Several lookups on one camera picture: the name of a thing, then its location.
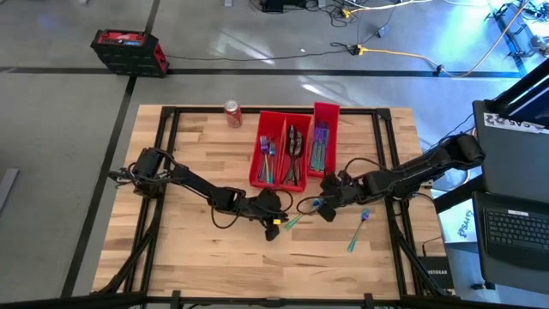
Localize black and red toolbox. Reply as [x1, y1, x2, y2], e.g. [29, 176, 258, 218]
[89, 28, 171, 79]

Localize black floor stand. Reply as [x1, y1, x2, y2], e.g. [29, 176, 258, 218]
[486, 2, 533, 77]

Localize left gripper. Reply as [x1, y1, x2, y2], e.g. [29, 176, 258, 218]
[245, 188, 291, 243]

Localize black Netgear network switch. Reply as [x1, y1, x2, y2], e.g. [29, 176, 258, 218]
[418, 255, 455, 291]

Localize black aluminium table frame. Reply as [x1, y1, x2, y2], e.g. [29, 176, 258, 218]
[90, 105, 456, 309]

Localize white printed carton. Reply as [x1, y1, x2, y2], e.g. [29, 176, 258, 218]
[437, 209, 475, 244]

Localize grey laptop with sticker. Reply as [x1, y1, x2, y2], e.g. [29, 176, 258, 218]
[472, 100, 549, 203]

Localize black laptop with keyboard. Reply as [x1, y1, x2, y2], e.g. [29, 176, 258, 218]
[471, 191, 549, 297]

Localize red soda can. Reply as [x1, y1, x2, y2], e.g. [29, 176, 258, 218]
[223, 99, 244, 129]

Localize red plastic bin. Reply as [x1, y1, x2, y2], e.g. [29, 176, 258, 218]
[248, 110, 287, 190]
[306, 101, 341, 179]
[277, 112, 313, 193]

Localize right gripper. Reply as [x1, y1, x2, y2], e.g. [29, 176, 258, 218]
[317, 170, 366, 223]

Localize yellow extension cord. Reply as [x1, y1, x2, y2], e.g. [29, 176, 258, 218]
[353, 0, 535, 79]

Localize pale yellow floor cable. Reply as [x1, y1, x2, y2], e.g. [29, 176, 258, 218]
[341, 0, 435, 19]

